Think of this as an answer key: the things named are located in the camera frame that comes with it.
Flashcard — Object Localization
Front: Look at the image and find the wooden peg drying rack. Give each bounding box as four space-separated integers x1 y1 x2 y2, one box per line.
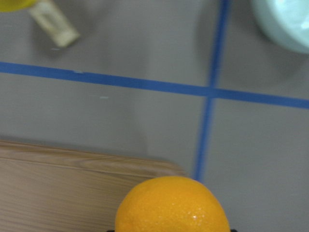
28 0 81 48

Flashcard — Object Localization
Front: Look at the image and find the green bowl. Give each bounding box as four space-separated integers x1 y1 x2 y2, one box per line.
251 0 309 54

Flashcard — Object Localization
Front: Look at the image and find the wooden cutting board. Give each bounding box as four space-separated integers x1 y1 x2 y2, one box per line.
0 141 185 232

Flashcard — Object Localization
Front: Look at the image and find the orange fruit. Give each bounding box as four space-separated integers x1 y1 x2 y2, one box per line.
114 176 231 232

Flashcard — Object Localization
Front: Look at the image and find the yellow mug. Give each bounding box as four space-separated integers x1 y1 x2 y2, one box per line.
0 0 37 13

